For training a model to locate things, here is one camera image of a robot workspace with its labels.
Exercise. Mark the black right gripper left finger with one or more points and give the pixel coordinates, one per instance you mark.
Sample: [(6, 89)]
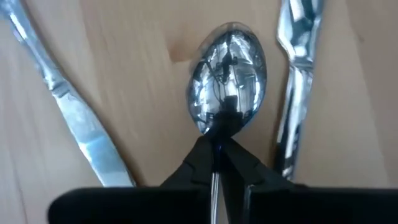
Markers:
[(174, 202)]

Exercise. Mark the stainless steel table knife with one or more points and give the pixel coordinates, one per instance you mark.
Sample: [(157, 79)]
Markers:
[(298, 77), (81, 124)]

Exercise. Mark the stainless steel spoon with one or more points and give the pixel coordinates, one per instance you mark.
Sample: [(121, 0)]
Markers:
[(230, 77)]

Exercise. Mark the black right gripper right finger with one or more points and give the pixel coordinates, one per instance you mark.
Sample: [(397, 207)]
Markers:
[(280, 205)]

